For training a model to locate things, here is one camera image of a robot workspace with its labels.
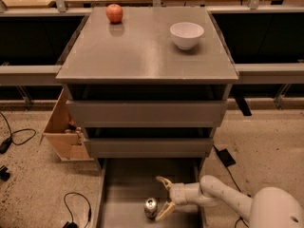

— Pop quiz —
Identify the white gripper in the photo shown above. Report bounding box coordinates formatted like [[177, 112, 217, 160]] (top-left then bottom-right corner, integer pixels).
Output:
[[155, 176, 201, 221]]

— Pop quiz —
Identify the silver 7up soda can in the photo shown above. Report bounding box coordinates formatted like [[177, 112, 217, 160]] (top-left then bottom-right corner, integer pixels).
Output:
[[143, 198, 158, 219]]

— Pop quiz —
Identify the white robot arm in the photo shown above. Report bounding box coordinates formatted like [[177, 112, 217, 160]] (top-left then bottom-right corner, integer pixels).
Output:
[[155, 175, 304, 228]]

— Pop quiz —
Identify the grey open bottom drawer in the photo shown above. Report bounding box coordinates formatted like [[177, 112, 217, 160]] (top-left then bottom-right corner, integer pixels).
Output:
[[94, 159, 206, 228]]

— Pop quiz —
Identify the grey middle drawer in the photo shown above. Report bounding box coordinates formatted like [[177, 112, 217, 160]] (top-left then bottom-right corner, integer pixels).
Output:
[[85, 139, 213, 158]]

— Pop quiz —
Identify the grey drawer cabinet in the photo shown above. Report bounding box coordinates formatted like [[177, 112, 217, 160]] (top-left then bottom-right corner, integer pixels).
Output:
[[55, 6, 239, 228]]

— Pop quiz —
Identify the grey top drawer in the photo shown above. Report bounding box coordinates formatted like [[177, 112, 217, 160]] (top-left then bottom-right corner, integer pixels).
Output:
[[66, 100, 227, 127]]

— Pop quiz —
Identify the black power adapter right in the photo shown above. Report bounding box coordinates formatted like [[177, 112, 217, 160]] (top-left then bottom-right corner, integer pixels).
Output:
[[214, 146, 249, 228]]

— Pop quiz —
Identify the cardboard box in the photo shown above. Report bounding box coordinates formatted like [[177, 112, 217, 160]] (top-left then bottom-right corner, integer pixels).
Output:
[[43, 91, 91, 161]]

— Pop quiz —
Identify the white ceramic bowl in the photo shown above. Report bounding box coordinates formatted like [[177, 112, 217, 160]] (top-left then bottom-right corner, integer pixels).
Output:
[[170, 22, 204, 50]]

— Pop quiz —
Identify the black object far left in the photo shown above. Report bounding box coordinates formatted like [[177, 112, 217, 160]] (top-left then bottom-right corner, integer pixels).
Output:
[[0, 165, 10, 181]]

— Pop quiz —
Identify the red apple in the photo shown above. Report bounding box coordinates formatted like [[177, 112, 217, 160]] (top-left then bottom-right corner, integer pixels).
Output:
[[105, 4, 124, 24]]

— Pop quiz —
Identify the black cable bottom left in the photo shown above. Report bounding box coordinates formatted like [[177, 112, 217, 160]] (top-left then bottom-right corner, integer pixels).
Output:
[[62, 192, 93, 228]]

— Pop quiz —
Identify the black cable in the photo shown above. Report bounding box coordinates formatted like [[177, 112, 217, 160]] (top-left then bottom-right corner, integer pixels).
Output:
[[0, 111, 37, 155], [62, 192, 93, 228]]

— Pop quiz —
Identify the grey metal rail left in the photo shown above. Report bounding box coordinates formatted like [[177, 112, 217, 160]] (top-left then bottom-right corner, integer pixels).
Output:
[[0, 66, 61, 86]]

